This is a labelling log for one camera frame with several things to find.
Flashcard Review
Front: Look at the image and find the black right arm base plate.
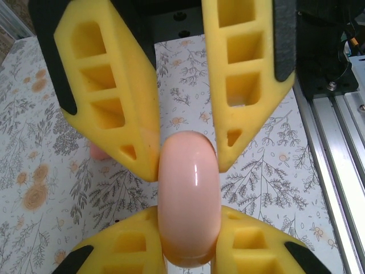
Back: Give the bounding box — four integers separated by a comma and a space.
302, 71, 360, 100

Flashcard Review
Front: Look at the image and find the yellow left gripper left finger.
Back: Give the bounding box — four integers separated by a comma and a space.
50, 205, 168, 274

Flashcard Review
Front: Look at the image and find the pink oblong charging case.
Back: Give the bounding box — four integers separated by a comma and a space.
156, 130, 223, 268

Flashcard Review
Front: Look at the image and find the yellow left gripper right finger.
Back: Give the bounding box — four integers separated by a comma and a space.
213, 205, 334, 274

